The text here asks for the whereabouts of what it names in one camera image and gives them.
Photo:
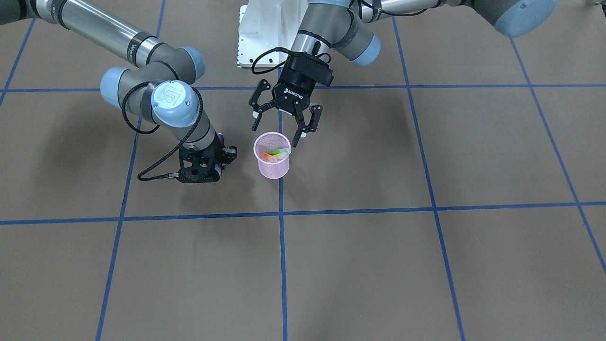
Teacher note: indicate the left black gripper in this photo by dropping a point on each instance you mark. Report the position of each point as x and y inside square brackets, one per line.
[297, 86]

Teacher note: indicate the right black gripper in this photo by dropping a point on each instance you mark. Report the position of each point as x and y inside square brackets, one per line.
[229, 154]

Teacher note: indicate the green highlighter pen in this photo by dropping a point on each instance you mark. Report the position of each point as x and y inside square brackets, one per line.
[280, 153]

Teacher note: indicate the orange highlighter pen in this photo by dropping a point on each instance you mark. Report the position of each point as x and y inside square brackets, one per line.
[266, 157]

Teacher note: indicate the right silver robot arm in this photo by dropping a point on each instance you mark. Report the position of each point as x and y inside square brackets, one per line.
[160, 87]

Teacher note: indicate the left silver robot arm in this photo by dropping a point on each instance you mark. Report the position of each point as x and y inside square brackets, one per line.
[342, 25]

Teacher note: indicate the pink mesh pen holder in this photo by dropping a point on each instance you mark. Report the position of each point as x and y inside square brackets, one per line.
[269, 141]

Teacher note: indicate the brown paper table cover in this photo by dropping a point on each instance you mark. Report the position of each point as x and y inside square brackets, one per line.
[426, 260]

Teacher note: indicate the blue tape grid lines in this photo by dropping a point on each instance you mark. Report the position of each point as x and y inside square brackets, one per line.
[281, 213]

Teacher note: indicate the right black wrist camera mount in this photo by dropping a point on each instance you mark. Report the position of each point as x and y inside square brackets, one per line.
[196, 174]

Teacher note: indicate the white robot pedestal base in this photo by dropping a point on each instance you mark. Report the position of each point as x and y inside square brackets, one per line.
[266, 24]

